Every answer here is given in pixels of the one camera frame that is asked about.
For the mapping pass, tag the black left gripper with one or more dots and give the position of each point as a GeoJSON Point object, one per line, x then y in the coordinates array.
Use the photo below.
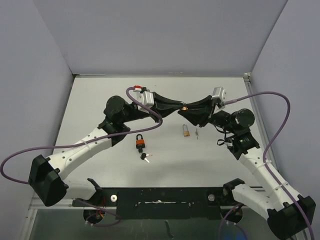
{"type": "Point", "coordinates": [164, 111]}

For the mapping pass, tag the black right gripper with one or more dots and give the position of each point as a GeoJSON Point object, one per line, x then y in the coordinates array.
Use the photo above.
{"type": "Point", "coordinates": [200, 112]}

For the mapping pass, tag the small brass padlock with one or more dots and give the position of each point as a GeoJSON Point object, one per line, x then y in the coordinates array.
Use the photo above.
{"type": "Point", "coordinates": [186, 132]}

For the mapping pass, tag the orange black padlock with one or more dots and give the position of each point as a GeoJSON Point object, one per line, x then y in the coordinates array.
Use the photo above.
{"type": "Point", "coordinates": [140, 142]}

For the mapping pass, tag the black headed key bunch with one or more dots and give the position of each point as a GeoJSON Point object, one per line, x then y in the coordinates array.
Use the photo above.
{"type": "Point", "coordinates": [144, 156]}

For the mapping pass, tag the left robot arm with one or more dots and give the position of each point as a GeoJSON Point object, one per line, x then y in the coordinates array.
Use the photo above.
{"type": "Point", "coordinates": [48, 175]}

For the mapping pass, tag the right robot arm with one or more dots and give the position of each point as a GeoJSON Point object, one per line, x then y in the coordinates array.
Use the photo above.
{"type": "Point", "coordinates": [286, 211]}

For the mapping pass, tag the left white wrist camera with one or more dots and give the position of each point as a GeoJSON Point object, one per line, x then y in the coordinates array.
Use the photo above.
{"type": "Point", "coordinates": [144, 96]}

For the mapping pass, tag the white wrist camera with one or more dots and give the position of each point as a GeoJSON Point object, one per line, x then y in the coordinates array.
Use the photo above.
{"type": "Point", "coordinates": [144, 96]}
{"type": "Point", "coordinates": [218, 96]}

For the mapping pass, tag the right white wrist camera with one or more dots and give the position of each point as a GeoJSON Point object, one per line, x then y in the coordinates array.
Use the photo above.
{"type": "Point", "coordinates": [218, 96]}

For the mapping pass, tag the aluminium table frame rail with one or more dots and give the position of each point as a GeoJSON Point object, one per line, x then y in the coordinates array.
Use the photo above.
{"type": "Point", "coordinates": [303, 235]}

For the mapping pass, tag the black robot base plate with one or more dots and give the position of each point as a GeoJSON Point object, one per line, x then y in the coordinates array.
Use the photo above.
{"type": "Point", "coordinates": [162, 203]}

